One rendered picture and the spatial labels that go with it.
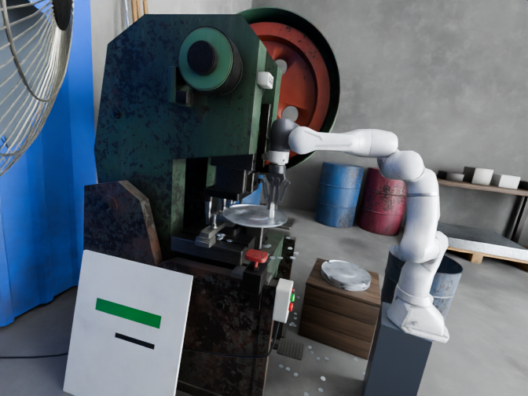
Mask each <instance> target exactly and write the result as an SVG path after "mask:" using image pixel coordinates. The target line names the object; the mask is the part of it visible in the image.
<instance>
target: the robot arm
mask: <svg viewBox="0 0 528 396"><path fill-rule="evenodd" d="M269 143H270V145H269V150H268V152H266V153H263V154H262V159H264V160H267V161H270V163H269V164H268V172H267V175H266V176H265V177H264V178H261V182H262V187H263V193H264V200H265V201H267V202H268V210H270V212H269V218H271V219H273V217H274V211H276V210H277V204H278V203H281V202H282V200H283V198H284V194H285V192H286V190H287V187H288V186H289V185H290V183H291V182H289V181H288V180H286V177H285V171H286V165H285V164H286V163H288V157H289V152H290V150H292V151H293V152H296V153H298V154H306V153H308V152H312V151H314V150H333V151H340V152H345V153H347V154H349V155H352V156H357V157H365V158H377V163H378V167H379V172H380V174H381V175H382V176H383V177H385V178H386V179H389V180H401V181H403V182H404V183H405V184H406V196H407V211H406V221H405V228H404V233H403V237H402V239H401V243H400V244H399V246H398V248H399V253H400V255H401V256H402V258H403V259H405V260H406V262H405V265H404V266H403V267H402V268H401V274H400V277H399V281H398V283H397V285H396V288H395V291H394V298H393V301H392V303H391V305H390V306H389V308H388V309H387V317H388V318H389V319H390V320H391V321H392V322H393V323H394V324H396V325H397V326H398V327H399V328H400V329H401V330H402V331H403V332H405V333H409V334H412V335H415V336H420V337H424V338H427V339H433V340H436V341H439V342H442V343H446V342H447V341H448V340H449V333H448V329H447V328H446V326H445V324H444V321H443V316H442V315H441V314H440V312H439V311H438V310H437V309H436V308H435V307H434V306H433V305H432V303H433V297H432V296H431V295H430V294H429V291H430V289H431V284H432V281H433V278H434V275H435V273H436V271H437V269H438V267H439V265H440V262H441V260H442V257H443V255H444V253H445V251H446V249H447V247H448V246H449V245H448V239H447V237H446V236H445V235H444V234H443V233H441V232H439V231H436V229H437V224H438V220H439V217H440V208H439V195H438V182H437V178H436V176H435V173H434V172H433V171H432V170H429V169H426V168H425V166H424V164H423V160H422V159H421V157H420V155H419V154H417V153H416V152H414V151H399V150H398V139H397V136H396V135H395V134H393V133H392V132H389V131H385V130H376V129H358V130H352V131H349V132H346V133H341V134H334V133H319V132H316V131H314V130H311V129H310V128H308V127H305V126H299V125H298V124H296V123H294V122H293V121H292V120H291V119H285V118H282V119H276V120H274V121H273V123H272V126H271V131H270V136H269ZM266 179H267V180H268V182H269V183H270V185H269V198H268V192H267V186H266ZM283 182H284V188H283V191H282V193H281V195H280V199H278V197H279V190H280V185H281V184H282V183H283ZM274 186H276V192H275V199H274V202H272V201H273V187H274Z"/></svg>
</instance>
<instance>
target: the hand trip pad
mask: <svg viewBox="0 0 528 396"><path fill-rule="evenodd" d="M244 258H245V259H246V260H249V261H252V262H253V267H258V262H260V263H264V262H265V261H266V260H267V258H268V254H267V253H266V252H264V251H258V250H254V249H249V250H248V251H247V252H246V253H245V255H244Z"/></svg>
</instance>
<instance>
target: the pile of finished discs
mask: <svg viewBox="0 0 528 396"><path fill-rule="evenodd" d="M358 268H360V267H359V266H358V265H355V264H353V263H351V262H345V261H340V260H330V261H329V262H324V263H323V264H322V266H321V276H322V277H323V278H324V279H325V280H326V281H327V282H328V283H329V284H332V285H334V286H336V287H337V288H341V287H342V288H344V289H345V290H349V291H363V290H365V289H367V288H368V287H369V286H370V282H371V276H370V274H369V273H368V272H367V271H366V270H365V269H363V268H360V269H358Z"/></svg>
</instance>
